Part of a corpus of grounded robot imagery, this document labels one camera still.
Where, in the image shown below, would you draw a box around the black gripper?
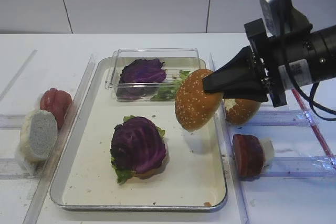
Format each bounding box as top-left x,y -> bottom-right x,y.
203,18 -> 287,108

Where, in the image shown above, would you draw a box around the sesame bun top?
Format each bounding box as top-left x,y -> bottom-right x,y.
175,69 -> 223,132

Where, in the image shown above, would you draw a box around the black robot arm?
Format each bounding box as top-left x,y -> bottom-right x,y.
203,19 -> 335,107

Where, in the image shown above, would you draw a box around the white cheese slice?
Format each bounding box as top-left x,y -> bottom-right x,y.
259,137 -> 275,167

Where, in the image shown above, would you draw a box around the green lettuce in container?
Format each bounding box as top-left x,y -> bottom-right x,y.
151,70 -> 191,101

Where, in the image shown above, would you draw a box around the green lettuce under cabbage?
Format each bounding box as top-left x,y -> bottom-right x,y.
111,115 -> 166,185

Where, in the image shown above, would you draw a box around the red tomato slices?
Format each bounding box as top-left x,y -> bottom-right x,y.
39,88 -> 72,129

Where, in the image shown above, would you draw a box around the bun bottom half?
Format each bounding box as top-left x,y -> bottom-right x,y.
224,99 -> 261,125

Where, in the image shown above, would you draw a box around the clear holder upper right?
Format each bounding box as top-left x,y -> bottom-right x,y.
246,110 -> 317,126

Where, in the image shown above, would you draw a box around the clear holder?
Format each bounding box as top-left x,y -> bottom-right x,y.
0,158 -> 43,179
246,110 -> 317,126
260,156 -> 335,178
0,114 -> 25,130

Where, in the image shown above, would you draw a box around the clear plastic container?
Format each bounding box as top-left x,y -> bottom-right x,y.
106,48 -> 205,102

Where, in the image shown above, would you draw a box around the clear holder lower right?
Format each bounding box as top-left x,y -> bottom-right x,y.
260,156 -> 335,178

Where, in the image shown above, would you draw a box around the purple cabbage leaf in container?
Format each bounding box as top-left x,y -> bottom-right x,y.
117,59 -> 166,100

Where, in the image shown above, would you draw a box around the cream metal tray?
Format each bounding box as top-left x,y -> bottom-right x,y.
50,58 -> 227,212

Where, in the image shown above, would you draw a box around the clear holder upper left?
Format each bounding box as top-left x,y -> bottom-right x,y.
0,114 -> 25,130

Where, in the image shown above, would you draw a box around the clear holder lower left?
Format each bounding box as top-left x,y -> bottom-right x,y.
0,158 -> 43,179

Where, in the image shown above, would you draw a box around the black cable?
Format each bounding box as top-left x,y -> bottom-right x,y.
278,19 -> 336,122

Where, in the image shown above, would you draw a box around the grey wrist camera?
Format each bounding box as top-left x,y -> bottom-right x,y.
259,0 -> 312,37

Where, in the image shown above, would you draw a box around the clear rail right of tray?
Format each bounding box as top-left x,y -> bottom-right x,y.
208,52 -> 250,224

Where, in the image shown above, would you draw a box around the clear rail of tray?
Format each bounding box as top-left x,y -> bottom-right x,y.
208,52 -> 250,224
23,55 -> 96,224

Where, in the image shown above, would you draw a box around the clear rail far left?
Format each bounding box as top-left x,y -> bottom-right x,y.
0,49 -> 38,101

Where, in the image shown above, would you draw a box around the clear rail left of tray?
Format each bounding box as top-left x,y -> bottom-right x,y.
23,55 -> 96,224

